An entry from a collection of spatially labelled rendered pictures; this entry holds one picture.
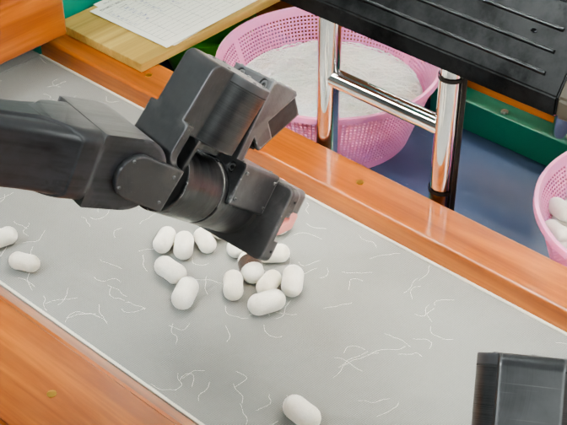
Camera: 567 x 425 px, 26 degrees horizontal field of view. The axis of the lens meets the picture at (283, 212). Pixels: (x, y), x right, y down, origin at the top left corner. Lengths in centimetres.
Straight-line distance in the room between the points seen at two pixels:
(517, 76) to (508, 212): 53
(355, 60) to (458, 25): 65
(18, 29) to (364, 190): 44
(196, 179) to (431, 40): 21
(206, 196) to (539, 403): 37
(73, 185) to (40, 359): 25
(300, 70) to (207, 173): 57
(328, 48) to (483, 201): 27
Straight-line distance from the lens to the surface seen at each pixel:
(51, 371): 106
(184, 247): 118
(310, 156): 128
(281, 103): 99
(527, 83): 86
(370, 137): 138
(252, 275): 115
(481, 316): 114
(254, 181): 99
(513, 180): 143
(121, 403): 102
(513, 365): 69
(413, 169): 143
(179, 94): 93
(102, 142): 86
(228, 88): 93
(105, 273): 118
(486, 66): 87
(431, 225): 120
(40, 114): 85
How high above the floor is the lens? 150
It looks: 37 degrees down
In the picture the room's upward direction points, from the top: straight up
